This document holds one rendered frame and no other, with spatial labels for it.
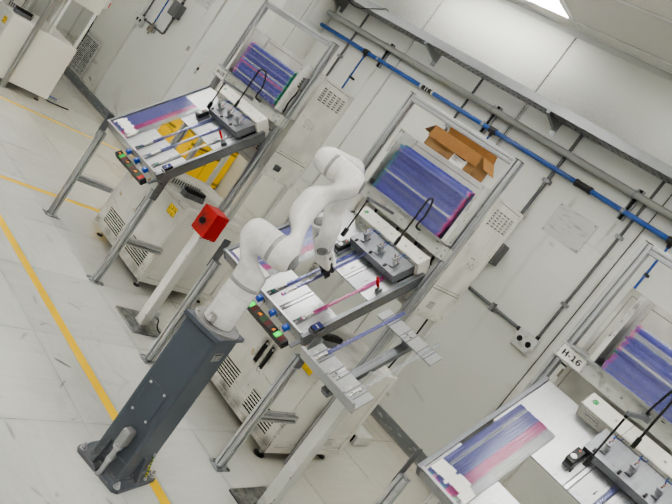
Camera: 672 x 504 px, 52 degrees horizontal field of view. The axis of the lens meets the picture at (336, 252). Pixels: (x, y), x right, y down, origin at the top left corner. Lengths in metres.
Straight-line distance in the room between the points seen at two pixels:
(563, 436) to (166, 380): 1.53
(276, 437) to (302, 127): 1.94
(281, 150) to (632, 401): 2.54
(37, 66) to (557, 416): 5.68
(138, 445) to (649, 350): 1.95
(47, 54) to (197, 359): 4.99
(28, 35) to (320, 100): 3.42
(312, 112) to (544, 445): 2.49
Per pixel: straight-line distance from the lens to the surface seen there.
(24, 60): 7.13
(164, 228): 4.33
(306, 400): 3.41
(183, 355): 2.60
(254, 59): 4.53
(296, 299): 3.21
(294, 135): 4.40
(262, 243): 2.47
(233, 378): 3.69
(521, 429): 2.87
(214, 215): 3.77
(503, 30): 5.54
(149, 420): 2.70
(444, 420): 4.83
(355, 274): 3.34
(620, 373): 2.93
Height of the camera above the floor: 1.59
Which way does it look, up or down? 9 degrees down
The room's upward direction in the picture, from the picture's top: 36 degrees clockwise
